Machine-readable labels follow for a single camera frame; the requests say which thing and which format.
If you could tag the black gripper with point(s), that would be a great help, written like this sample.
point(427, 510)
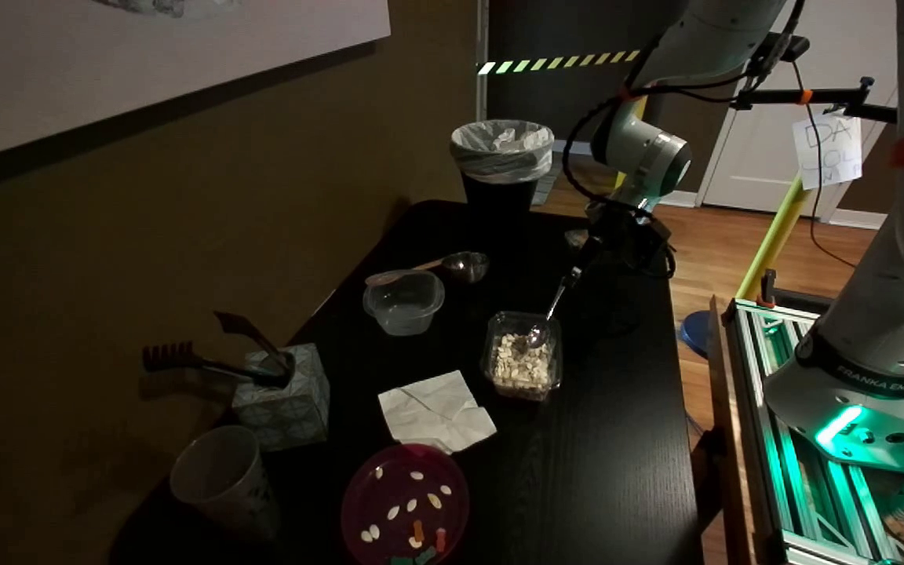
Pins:
point(628, 241)

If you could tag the metal spoon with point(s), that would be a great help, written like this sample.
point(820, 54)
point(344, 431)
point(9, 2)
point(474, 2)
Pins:
point(556, 302)

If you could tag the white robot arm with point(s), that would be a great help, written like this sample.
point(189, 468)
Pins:
point(894, 261)

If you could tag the large popcorn heap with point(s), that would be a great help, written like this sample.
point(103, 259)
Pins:
point(523, 368)

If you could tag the blue floor disc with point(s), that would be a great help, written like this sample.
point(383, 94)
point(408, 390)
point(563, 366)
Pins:
point(699, 334)

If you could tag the black trash bin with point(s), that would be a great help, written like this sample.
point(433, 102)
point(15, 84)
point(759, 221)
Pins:
point(500, 193)

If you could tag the yellow pole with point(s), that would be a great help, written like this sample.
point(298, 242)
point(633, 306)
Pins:
point(778, 236)

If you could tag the white door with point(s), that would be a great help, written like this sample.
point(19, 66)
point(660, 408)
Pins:
point(756, 157)

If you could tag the black bin with white liner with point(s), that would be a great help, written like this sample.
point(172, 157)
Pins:
point(502, 145)

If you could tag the rectangular clear plastic container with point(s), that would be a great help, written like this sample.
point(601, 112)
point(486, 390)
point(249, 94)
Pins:
point(494, 362)

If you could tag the yellow black hazard tape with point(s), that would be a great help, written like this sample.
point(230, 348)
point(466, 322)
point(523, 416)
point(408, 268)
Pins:
point(556, 63)

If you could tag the hanging white paper tag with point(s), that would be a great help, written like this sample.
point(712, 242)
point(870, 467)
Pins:
point(828, 153)

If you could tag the wooden spoon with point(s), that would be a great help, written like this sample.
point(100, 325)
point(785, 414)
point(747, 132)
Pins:
point(401, 274)

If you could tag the empty round plastic container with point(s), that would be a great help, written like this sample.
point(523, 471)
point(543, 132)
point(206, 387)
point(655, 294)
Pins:
point(407, 302)

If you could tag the white paper napkin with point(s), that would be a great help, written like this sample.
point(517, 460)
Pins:
point(438, 414)

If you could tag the maroon plate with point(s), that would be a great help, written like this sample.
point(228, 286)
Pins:
point(401, 491)

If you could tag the white paper cup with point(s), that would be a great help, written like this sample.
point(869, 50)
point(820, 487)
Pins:
point(219, 483)

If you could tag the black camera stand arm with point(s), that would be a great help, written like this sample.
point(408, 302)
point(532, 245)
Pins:
point(785, 100)

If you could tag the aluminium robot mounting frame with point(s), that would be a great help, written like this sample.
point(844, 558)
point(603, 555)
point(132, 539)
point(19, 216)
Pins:
point(778, 418)

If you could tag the white wall board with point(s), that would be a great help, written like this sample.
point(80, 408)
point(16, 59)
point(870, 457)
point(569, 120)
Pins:
point(157, 63)

